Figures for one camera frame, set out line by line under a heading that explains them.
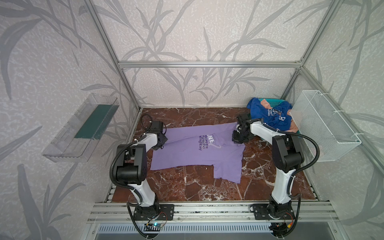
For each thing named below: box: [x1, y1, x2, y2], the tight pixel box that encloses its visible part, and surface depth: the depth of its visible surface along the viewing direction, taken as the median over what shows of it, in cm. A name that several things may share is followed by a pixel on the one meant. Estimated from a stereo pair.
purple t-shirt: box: [150, 122, 246, 184], surface depth 98 cm
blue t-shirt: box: [247, 97, 292, 131], surface depth 105 cm
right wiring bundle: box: [269, 215, 299, 239], surface depth 72 cm
